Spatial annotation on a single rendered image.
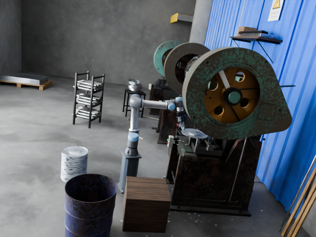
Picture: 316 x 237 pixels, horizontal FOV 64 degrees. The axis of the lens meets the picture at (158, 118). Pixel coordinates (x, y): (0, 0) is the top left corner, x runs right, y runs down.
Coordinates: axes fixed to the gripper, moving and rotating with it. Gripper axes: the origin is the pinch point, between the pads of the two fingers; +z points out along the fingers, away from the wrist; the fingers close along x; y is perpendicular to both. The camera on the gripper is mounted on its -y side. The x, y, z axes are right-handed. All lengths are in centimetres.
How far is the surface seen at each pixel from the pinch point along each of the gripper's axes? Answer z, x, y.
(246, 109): -18, 75, 7
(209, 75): -52, 58, 42
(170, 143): 18.1, -21.0, -1.3
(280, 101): -23, 102, -5
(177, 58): -91, -56, -90
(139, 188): 44, -8, 73
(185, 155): 23.0, 17.8, 27.6
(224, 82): -45, 66, 30
